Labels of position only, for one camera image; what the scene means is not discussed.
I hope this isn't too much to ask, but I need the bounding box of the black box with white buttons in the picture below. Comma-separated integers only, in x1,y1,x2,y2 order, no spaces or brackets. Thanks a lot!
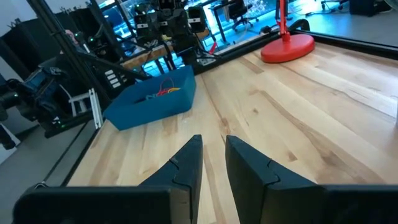
104,68,124,91

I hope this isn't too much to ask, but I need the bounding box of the black office chair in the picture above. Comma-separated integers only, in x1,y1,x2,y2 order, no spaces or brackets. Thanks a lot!
228,0,255,32

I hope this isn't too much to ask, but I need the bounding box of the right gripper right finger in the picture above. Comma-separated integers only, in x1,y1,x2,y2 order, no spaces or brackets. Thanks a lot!
225,135,398,224

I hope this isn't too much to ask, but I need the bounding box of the red desk lamp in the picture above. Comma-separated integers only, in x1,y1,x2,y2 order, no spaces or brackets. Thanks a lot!
259,0,316,64

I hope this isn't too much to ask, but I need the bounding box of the black device with green light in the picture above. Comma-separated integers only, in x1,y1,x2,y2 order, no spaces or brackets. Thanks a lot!
0,67,94,139

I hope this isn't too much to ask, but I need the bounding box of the person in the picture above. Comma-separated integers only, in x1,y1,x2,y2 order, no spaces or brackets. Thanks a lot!
60,29,81,57

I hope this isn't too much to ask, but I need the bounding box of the red rubber band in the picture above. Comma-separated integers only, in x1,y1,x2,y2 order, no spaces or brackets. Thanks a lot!
155,77,175,96

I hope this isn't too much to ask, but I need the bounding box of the silver aluminium extrusion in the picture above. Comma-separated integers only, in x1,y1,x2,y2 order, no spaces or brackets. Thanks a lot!
88,88,104,130

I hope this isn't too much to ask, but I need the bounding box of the teal plastic bin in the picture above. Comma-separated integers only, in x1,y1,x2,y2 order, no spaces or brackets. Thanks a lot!
102,64,197,131

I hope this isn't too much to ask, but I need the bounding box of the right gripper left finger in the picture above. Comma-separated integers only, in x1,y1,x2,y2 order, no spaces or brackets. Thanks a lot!
11,134,204,224

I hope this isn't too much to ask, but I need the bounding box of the background wooden table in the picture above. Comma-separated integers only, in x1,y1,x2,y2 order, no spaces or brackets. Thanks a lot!
121,27,212,75

